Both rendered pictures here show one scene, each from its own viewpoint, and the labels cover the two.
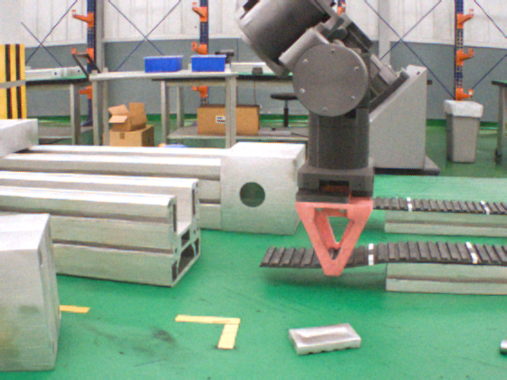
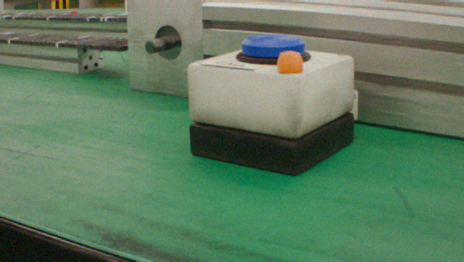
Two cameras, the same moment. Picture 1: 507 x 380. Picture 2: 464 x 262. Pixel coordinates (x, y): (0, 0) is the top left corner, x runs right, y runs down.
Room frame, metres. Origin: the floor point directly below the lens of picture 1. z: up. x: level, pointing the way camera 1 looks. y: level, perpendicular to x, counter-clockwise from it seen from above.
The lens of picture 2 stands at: (1.30, 0.27, 0.92)
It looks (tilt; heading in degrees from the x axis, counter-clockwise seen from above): 16 degrees down; 204
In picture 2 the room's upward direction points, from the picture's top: 2 degrees counter-clockwise
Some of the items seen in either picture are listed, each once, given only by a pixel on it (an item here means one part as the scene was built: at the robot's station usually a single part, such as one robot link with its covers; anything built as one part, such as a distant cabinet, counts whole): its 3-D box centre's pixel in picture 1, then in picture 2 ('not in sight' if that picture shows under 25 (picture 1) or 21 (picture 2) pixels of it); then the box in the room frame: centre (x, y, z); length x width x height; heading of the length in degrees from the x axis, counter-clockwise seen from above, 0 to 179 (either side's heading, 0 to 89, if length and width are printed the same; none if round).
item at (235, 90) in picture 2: not in sight; (281, 99); (0.90, 0.12, 0.81); 0.10 x 0.08 x 0.06; 168
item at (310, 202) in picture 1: (335, 223); not in sight; (0.53, -0.08, 0.84); 0.07 x 0.07 x 0.09; 78
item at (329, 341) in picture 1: (324, 338); not in sight; (0.41, -0.06, 0.78); 0.05 x 0.03 x 0.01; 101
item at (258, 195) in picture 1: (266, 184); (190, 36); (0.76, -0.02, 0.83); 0.12 x 0.09 x 0.10; 168
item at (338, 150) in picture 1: (339, 144); not in sight; (0.55, -0.08, 0.91); 0.10 x 0.07 x 0.07; 168
